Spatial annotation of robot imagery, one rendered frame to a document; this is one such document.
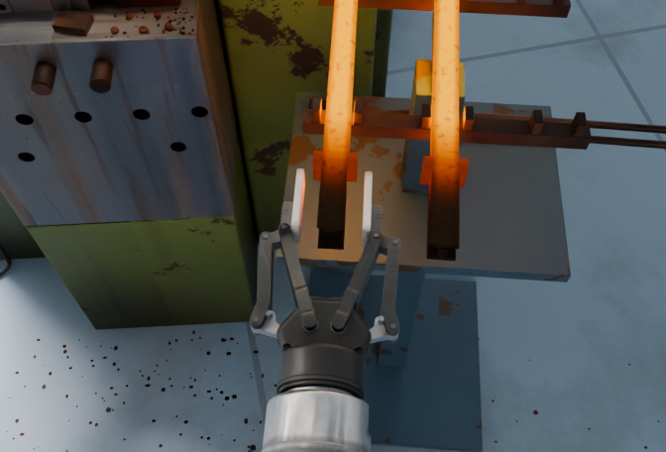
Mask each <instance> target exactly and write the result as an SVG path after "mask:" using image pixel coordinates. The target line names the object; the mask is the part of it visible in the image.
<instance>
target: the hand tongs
mask: <svg viewBox="0 0 666 452"><path fill-rule="evenodd" d="M322 110H326V100H322ZM363 112H376V113H393V114H409V109H402V110H390V111H382V110H381V109H380V108H378V107H376V106H368V107H366V108H364V109H363ZM474 118H483V119H501V120H518V121H530V118H531V116H521V115H507V114H494V113H480V112H474ZM543 122H554V123H572V122H573V119H563V118H549V117H543ZM587 124H590V128H593V129H607V130H621V131H634V132H647V133H661V134H666V126H659V125H645V124H631V123H618V122H605V121H591V120H587ZM590 144H602V145H615V146H629V147H641V148H655V149H666V141H654V140H640V139H627V138H614V137H600V136H592V140H591V142H590Z"/></svg>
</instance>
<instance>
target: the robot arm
mask: <svg viewBox="0 0 666 452"><path fill-rule="evenodd" d="M372 180H373V173H372V172H371V171H366V172H365V185H364V208H363V234H362V244H363V245H366V246H365V248H364V251H363V253H362V256H361V258H360V260H359V263H358V265H357V267H356V269H355V271H354V273H353V276H352V278H351V281H350V283H349V285H348V287H347V288H346V290H345V292H344V295H343V297H342V298H337V297H334V298H329V299H324V298H321V297H318V296H309V292H308V289H307V286H306V283H305V280H304V276H303V272H302V269H301V265H300V262H299V258H298V255H297V252H296V248H295V244H294V242H299V241H300V232H301V221H302V210H303V199H304V189H305V178H304V169H297V170H296V180H295V190H294V200H293V202H289V201H285V202H284V204H283V205H282V209H281V218H280V224H279V225H278V229H277V230H276V231H274V232H272V233H270V232H267V231H266V232H263V233H261V235H260V245H259V270H258V296H257V303H256V306H255V308H254V310H253V313H252V315H251V317H250V324H251V328H252V332H253V334H254V335H255V336H257V337H260V336H262V335H264V334H265V335H268V336H271V337H274V338H277V341H278V343H279V345H280V359H279V369H278V379H277V395H275V396H273V397H272V398H271V399H270V400H269V402H268V405H267V413H266V423H265V432H264V441H263V450H262V451H261V452H371V434H370V433H369V432H368V430H369V410H370V407H369V405H368V404H367V403H366V402H365V401H363V398H364V384H365V356H366V353H367V351H368V349H369V348H370V346H371V343H375V342H380V341H385V340H386V341H387V342H388V343H395V342H396V341H397V338H398V332H399V323H398V319H397V316H396V312H395V309H394V308H395V297H396V287H397V276H398V266H399V255H400V245H401V242H400V240H399V239H398V238H395V237H392V238H389V237H387V236H385V235H384V233H383V209H382V207H381V206H379V205H372ZM277 249H281V251H282V255H283V258H284V262H285V266H286V270H287V274H288V277H289V281H290V285H291V289H292V293H293V296H294V300H295V305H296V309H295V310H294V311H293V312H292V313H291V314H290V315H289V316H288V317H287V318H286V319H285V321H284V322H283V323H282V324H281V325H279V324H277V318H276V314H275V313H274V312H273V311H272V309H273V274H274V250H277ZM379 254H383V255H386V256H387V262H386V272H385V281H384V290H383V300H382V309H381V316H378V317H377V318H376V319H375V325H374V327H373V328H372V329H368V327H367V326H366V324H365V323H364V322H363V320H362V319H361V317H360V316H359V315H358V313H357V309H358V306H359V303H360V300H361V298H362V295H363V293H364V290H365V288H366V285H367V283H368V280H369V278H370V276H371V273H372V271H373V268H374V266H375V263H376V261H377V258H378V256H379Z"/></svg>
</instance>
